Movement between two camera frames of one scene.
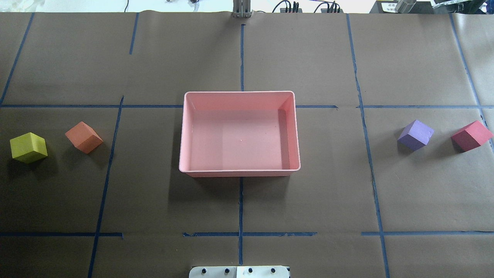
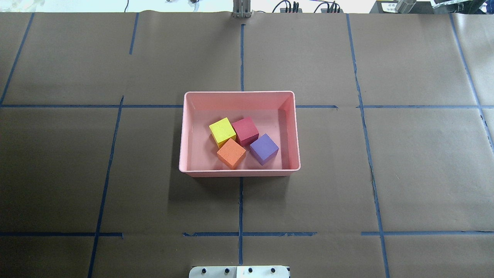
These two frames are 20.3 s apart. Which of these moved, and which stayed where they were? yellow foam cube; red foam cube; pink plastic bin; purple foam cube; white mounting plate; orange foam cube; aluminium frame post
Moved: red foam cube; orange foam cube; yellow foam cube; purple foam cube
Stayed: pink plastic bin; white mounting plate; aluminium frame post
